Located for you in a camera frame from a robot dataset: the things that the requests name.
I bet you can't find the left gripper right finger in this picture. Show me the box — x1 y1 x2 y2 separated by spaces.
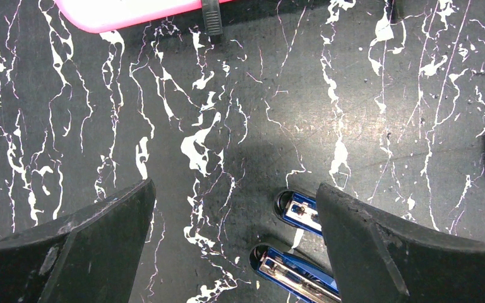
316 183 485 302

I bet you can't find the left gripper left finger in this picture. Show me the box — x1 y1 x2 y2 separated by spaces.
0 179 156 302

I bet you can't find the whiteboard with pink frame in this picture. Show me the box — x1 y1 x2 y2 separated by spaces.
56 0 224 36

